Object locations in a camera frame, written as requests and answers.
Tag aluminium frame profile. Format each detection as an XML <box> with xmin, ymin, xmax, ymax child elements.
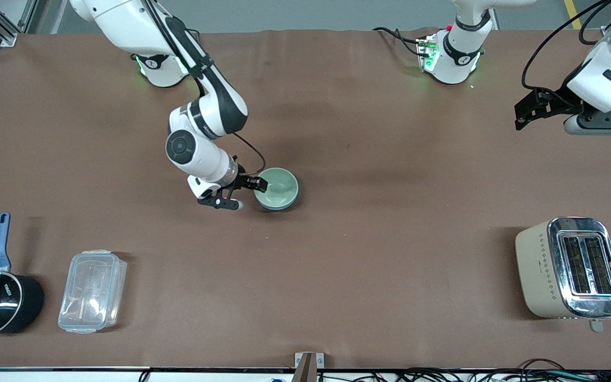
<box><xmin>0</xmin><ymin>0</ymin><xmax>46</xmax><ymax>47</ymax></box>

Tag green bowl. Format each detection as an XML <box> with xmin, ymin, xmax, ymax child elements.
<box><xmin>254</xmin><ymin>168</ymin><xmax>300</xmax><ymax>209</ymax></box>

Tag black left base cable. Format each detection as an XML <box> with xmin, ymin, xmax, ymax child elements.
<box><xmin>373</xmin><ymin>27</ymin><xmax>425</xmax><ymax>56</ymax></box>

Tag brown table mat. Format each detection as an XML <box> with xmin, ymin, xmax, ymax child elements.
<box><xmin>0</xmin><ymin>29</ymin><xmax>611</xmax><ymax>369</ymax></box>

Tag clear plastic lidded container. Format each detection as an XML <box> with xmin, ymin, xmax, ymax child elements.
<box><xmin>58</xmin><ymin>249</ymin><xmax>127</xmax><ymax>335</ymax></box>

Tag tangled black floor cables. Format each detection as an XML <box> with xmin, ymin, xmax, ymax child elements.
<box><xmin>316</xmin><ymin>358</ymin><xmax>611</xmax><ymax>382</ymax></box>

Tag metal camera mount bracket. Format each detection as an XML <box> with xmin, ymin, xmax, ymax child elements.
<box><xmin>294</xmin><ymin>352</ymin><xmax>325</xmax><ymax>382</ymax></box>

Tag black saucepan with blue handle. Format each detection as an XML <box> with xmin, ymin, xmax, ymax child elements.
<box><xmin>0</xmin><ymin>212</ymin><xmax>45</xmax><ymax>338</ymax></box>

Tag beige chrome toaster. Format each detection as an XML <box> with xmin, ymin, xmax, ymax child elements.
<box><xmin>515</xmin><ymin>216</ymin><xmax>611</xmax><ymax>333</ymax></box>

